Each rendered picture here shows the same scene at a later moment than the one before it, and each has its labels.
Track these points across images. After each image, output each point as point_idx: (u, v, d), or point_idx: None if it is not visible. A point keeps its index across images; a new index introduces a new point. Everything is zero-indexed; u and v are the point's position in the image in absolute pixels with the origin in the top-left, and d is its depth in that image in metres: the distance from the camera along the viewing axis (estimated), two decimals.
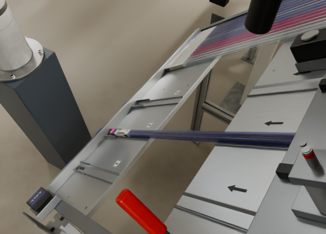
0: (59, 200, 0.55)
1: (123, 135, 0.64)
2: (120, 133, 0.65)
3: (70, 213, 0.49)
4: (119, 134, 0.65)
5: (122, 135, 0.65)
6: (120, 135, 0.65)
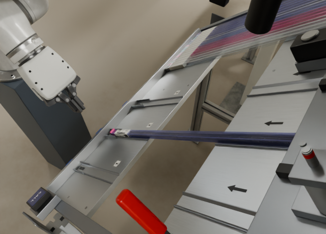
0: (59, 200, 0.55)
1: (123, 135, 0.64)
2: (120, 133, 0.65)
3: (70, 213, 0.49)
4: (119, 134, 0.65)
5: (122, 135, 0.65)
6: (120, 135, 0.66)
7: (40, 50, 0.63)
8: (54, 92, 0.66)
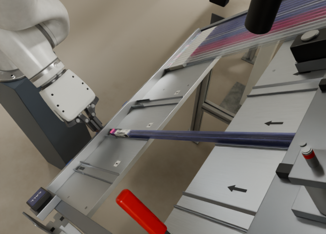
0: (59, 200, 0.55)
1: (123, 135, 0.64)
2: (120, 133, 0.65)
3: (70, 213, 0.49)
4: (119, 134, 0.65)
5: (122, 135, 0.65)
6: (120, 135, 0.66)
7: (62, 74, 0.66)
8: (74, 113, 0.68)
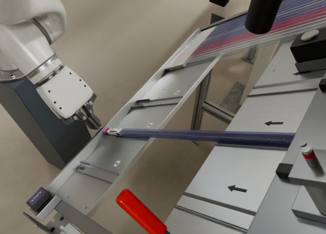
0: (59, 200, 0.55)
1: (116, 133, 0.66)
2: (112, 131, 0.67)
3: (70, 213, 0.49)
4: (111, 132, 0.68)
5: (114, 133, 0.67)
6: (112, 133, 0.68)
7: (59, 71, 0.65)
8: (72, 110, 0.68)
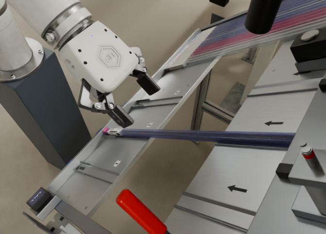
0: (59, 200, 0.55)
1: (116, 133, 0.66)
2: (112, 131, 0.67)
3: (70, 213, 0.49)
4: (112, 132, 0.68)
5: (115, 134, 0.67)
6: (113, 134, 0.68)
7: None
8: None
